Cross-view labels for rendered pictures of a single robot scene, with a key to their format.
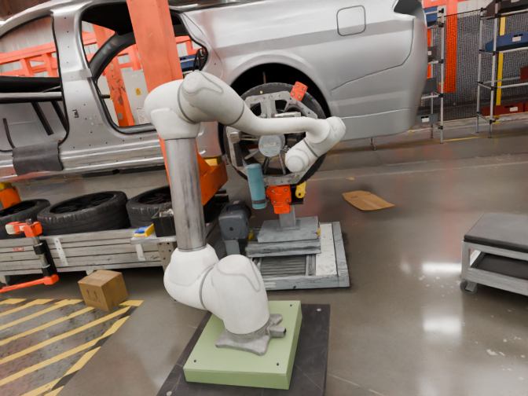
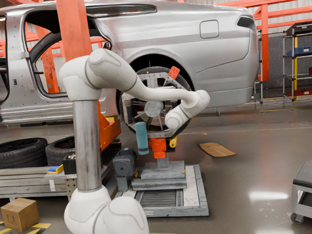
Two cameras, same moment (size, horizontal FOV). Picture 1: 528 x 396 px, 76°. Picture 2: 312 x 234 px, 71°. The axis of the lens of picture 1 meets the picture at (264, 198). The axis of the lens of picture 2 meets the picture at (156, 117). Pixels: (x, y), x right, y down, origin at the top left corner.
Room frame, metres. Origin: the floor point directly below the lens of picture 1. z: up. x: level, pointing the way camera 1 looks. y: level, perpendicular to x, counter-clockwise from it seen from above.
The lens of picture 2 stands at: (0.19, 0.02, 1.08)
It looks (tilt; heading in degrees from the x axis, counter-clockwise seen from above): 10 degrees down; 356
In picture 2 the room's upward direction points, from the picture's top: 6 degrees counter-clockwise
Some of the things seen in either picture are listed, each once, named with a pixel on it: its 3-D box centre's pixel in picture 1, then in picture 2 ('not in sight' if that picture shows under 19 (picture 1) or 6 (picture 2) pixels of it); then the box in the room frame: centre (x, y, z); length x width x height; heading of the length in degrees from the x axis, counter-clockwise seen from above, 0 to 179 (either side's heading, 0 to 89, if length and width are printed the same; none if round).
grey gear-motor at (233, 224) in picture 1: (240, 225); (128, 165); (2.25, 0.20, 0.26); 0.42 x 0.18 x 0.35; 169
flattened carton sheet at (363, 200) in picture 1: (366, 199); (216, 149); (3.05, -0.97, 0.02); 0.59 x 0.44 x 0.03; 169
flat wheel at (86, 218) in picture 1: (87, 215); (16, 155); (2.66, 1.46, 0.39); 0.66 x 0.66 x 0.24
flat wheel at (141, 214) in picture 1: (173, 207); (80, 151); (2.52, 0.71, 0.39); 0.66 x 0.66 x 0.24
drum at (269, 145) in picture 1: (272, 142); (154, 107); (1.95, -0.09, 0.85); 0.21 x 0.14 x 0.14; 169
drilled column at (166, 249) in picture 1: (174, 268); (77, 198); (1.83, 0.59, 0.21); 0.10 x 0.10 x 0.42; 79
